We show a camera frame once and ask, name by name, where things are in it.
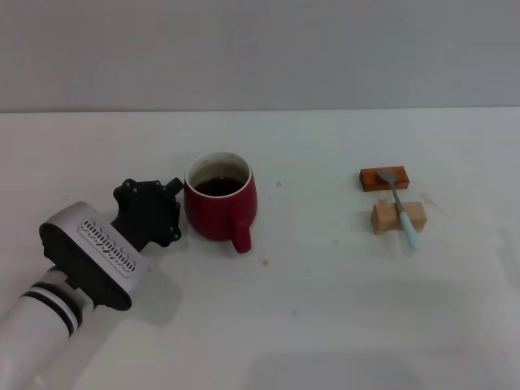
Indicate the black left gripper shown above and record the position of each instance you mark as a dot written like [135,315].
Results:
[148,211]

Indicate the red ceramic mug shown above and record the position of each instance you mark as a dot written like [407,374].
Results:
[219,217]

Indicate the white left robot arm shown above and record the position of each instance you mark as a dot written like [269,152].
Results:
[32,329]

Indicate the dark brown coffee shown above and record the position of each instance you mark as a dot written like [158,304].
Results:
[217,187]

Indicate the reddish brown wooden block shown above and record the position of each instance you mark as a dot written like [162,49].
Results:
[371,180]

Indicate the light wooden block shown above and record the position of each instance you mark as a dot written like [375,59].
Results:
[384,219]

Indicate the silver black wrist camera box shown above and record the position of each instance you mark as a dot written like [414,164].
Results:
[93,260]

